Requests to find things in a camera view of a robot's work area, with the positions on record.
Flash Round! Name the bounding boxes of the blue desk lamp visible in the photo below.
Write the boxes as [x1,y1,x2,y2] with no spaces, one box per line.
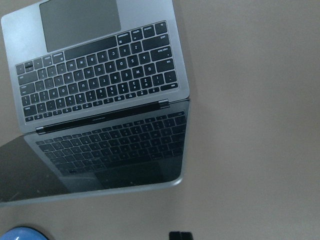
[0,226,48,240]

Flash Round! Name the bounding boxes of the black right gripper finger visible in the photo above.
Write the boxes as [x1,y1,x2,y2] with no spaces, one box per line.
[169,231,181,240]

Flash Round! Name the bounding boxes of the grey laptop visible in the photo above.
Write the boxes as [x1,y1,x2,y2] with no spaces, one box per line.
[0,0,190,206]

